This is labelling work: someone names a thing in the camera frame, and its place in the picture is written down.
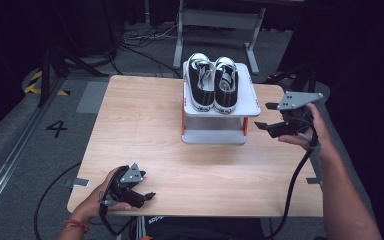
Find thin black floor cable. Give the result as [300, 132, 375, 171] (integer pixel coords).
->
[33, 161, 83, 240]

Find metal floor rail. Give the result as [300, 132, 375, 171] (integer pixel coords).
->
[0, 78, 66, 219]

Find black tripod stand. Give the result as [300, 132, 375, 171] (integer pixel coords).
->
[37, 44, 112, 108]

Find grey metal stand frame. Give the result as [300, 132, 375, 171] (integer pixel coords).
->
[172, 0, 268, 76]

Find white shoe rack orange posts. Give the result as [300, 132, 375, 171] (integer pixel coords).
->
[180, 60, 262, 145]

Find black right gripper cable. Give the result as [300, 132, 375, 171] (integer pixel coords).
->
[264, 133, 322, 240]

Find person's right hand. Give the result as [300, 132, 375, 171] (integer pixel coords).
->
[278, 102, 335, 160]

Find red string bracelet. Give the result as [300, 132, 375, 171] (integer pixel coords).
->
[63, 218, 90, 233]

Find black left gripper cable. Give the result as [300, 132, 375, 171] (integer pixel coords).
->
[98, 196, 138, 238]

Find person's left hand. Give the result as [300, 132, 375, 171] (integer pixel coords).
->
[71, 166, 135, 223]

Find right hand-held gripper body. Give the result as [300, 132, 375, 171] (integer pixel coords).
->
[267, 91, 324, 139]

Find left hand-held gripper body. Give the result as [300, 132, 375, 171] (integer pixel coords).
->
[104, 162, 147, 210]

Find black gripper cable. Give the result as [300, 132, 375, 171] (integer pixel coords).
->
[98, 196, 138, 238]
[264, 133, 322, 240]

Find black canvas sneaker white sole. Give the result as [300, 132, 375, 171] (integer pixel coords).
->
[213, 55, 239, 115]
[185, 52, 217, 113]

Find bundle of floor cables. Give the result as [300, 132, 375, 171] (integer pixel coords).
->
[111, 24, 185, 79]

